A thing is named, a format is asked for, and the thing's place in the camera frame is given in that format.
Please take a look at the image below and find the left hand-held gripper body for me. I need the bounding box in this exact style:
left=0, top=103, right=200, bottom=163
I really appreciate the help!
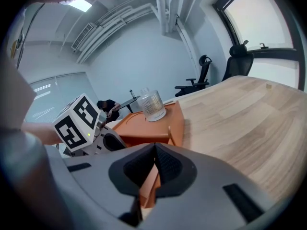
left=54, top=93, right=106, bottom=157

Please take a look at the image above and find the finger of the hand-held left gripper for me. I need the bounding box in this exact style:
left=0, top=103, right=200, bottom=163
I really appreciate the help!
left=102, top=127, right=127, bottom=153

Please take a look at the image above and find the white ceiling pipe bundle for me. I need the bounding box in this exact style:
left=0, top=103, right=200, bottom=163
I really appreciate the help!
left=76, top=3, right=159, bottom=64
left=153, top=0, right=200, bottom=67

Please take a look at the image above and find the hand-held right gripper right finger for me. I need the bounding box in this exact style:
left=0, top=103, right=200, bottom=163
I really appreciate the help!
left=140, top=142, right=286, bottom=230

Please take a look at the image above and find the black office chair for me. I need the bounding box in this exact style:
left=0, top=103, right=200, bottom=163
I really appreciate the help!
left=221, top=40, right=255, bottom=82
left=174, top=55, right=213, bottom=97

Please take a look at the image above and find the black-framed window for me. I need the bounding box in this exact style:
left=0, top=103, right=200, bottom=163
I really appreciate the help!
left=212, top=0, right=307, bottom=92

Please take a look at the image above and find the ceiling light panel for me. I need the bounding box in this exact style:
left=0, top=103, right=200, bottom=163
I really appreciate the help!
left=68, top=0, right=93, bottom=12

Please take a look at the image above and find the person's left forearm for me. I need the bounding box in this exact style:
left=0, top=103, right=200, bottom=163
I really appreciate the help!
left=21, top=121, right=63, bottom=146

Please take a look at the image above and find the white air conditioner vent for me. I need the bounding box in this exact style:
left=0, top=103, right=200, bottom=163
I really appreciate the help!
left=71, top=22, right=97, bottom=50

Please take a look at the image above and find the person's white t-shirt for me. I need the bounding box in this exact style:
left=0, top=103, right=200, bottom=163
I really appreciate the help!
left=0, top=6, right=72, bottom=230

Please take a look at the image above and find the frosted glass partition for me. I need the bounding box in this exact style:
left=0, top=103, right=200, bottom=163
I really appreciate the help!
left=25, top=71, right=98, bottom=124

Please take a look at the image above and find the small glass jar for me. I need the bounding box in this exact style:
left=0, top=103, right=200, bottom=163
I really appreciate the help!
left=140, top=87, right=167, bottom=122

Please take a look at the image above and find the round black table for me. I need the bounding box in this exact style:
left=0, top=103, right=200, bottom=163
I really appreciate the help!
left=117, top=95, right=141, bottom=114

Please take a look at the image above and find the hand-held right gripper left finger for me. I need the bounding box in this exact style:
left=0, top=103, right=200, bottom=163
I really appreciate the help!
left=63, top=142, right=157, bottom=228

